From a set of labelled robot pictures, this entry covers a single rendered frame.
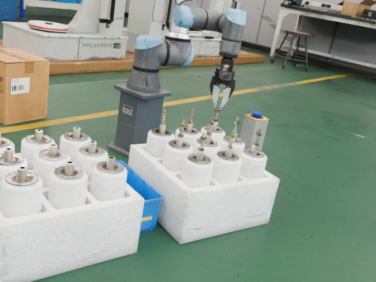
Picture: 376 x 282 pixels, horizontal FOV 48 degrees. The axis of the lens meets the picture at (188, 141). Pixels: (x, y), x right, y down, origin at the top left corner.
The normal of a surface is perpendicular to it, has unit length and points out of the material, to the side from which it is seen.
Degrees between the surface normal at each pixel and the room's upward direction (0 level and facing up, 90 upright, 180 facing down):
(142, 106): 90
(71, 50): 90
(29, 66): 90
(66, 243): 90
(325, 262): 0
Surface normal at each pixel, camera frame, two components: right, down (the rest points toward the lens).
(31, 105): 0.82, 0.30
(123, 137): -0.61, 0.17
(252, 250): 0.17, -0.93
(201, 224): 0.55, 0.37
